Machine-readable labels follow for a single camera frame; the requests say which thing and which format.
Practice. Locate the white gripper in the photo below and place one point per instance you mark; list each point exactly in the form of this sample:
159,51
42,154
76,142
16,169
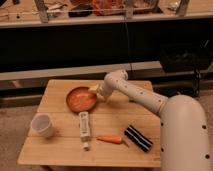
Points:
101,90

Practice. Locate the orange ceramic bowl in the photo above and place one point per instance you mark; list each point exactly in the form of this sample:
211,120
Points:
81,99

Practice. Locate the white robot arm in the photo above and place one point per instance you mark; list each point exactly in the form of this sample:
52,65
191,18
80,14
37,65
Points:
184,138

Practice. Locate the white tube with cap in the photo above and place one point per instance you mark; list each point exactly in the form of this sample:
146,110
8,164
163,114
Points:
85,134

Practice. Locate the wooden table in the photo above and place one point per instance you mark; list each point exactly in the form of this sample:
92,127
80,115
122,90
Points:
110,117

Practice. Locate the orange carrot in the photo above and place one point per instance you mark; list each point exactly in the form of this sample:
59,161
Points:
115,139

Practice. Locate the white plastic cup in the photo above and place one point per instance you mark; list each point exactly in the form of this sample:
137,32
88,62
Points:
42,125

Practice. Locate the black striped sponge block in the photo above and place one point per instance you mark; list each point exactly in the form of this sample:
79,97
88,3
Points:
138,138

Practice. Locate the black crate on shelf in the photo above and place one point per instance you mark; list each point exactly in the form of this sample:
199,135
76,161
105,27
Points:
182,57

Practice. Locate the metal shelf rack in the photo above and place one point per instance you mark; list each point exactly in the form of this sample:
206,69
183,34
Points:
34,13

